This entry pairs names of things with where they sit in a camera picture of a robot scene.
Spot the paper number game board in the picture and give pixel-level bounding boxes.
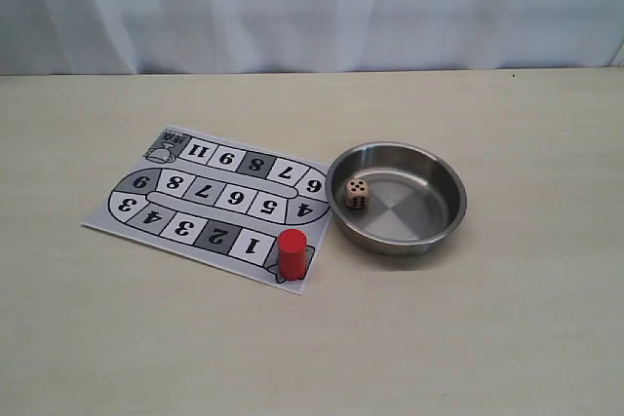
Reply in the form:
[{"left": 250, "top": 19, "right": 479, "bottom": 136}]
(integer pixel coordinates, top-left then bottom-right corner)
[{"left": 82, "top": 126, "right": 332, "bottom": 294}]

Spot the white curtain backdrop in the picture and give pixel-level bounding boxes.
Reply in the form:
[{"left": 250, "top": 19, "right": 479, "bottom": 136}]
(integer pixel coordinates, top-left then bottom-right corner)
[{"left": 1, "top": 0, "right": 623, "bottom": 75}]

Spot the red cylinder game piece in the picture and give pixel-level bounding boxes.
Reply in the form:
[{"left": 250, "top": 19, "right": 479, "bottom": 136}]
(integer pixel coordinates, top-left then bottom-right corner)
[{"left": 277, "top": 228, "right": 307, "bottom": 281}]

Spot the beige wooden die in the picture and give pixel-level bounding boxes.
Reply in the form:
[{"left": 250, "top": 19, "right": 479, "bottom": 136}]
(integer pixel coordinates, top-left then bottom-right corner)
[{"left": 345, "top": 178, "right": 370, "bottom": 209}]

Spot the stainless steel round bowl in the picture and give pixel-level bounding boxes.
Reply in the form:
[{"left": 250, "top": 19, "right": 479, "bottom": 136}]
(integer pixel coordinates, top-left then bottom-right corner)
[{"left": 325, "top": 141, "right": 468, "bottom": 256}]

